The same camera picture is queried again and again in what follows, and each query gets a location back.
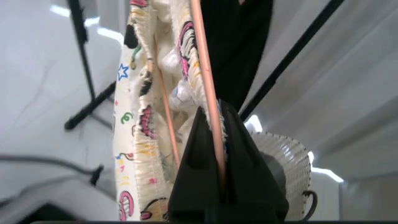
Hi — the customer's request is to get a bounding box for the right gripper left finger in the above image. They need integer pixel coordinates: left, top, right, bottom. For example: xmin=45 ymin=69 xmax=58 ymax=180
xmin=167 ymin=105 xmax=224 ymax=222

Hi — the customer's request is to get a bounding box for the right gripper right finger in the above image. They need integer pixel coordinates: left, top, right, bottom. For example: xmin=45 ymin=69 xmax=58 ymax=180
xmin=219 ymin=99 xmax=290 ymax=222

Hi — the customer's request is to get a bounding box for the cream printed garment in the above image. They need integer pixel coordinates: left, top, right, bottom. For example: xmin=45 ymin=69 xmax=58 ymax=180
xmin=111 ymin=0 xmax=229 ymax=222

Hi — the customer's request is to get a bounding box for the pink clothes hanger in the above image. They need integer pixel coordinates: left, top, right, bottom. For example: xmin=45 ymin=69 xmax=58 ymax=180
xmin=146 ymin=0 xmax=228 ymax=190

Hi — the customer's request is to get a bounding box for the black garment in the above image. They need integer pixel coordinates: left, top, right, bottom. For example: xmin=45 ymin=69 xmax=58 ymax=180
xmin=200 ymin=0 xmax=274 ymax=112

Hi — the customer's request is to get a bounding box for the white laundry basket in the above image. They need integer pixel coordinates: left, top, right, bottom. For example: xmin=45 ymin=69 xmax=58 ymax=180
xmin=247 ymin=130 xmax=320 ymax=222

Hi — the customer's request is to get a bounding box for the black clothes rack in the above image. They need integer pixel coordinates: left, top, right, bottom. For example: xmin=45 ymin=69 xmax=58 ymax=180
xmin=63 ymin=0 xmax=346 ymax=131

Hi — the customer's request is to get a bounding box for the white curtain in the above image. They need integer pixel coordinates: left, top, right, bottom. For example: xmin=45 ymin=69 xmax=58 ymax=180
xmin=70 ymin=0 xmax=398 ymax=184

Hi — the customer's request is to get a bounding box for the black cable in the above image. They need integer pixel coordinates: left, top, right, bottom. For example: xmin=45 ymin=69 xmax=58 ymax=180
xmin=0 ymin=154 xmax=105 ymax=187

